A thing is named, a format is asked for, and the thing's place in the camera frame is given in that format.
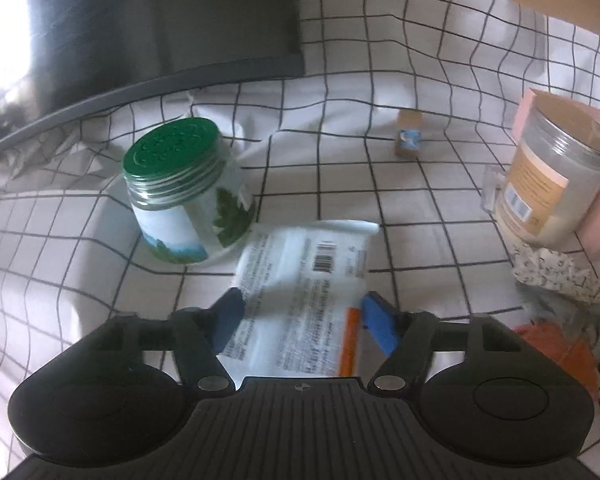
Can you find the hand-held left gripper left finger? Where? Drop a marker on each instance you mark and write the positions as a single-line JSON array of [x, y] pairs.
[[227, 317]]

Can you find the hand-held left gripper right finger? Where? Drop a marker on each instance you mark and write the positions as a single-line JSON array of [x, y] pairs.
[[380, 321]]

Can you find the white plastic packet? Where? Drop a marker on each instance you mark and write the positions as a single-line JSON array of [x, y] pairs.
[[300, 280]]

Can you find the green lid glass jar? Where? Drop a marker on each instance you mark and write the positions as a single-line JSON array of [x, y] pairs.
[[180, 195]]

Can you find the white checkered tablecloth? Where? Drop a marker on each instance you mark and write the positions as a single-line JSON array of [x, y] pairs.
[[330, 170]]

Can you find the small clear plastic box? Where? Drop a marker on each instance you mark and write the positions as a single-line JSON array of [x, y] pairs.
[[492, 190]]

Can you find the orange cloth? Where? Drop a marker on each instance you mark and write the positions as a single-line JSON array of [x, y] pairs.
[[555, 345]]

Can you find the white floral print cloth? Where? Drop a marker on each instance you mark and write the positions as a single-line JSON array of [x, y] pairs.
[[555, 270]]

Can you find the small cardboard cube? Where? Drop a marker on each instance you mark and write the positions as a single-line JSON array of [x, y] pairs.
[[409, 135]]

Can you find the grey fluffy cloth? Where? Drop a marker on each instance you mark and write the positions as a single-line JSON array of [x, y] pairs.
[[580, 317]]

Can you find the clear jar with tan lid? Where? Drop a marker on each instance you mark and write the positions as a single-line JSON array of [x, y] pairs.
[[545, 175]]

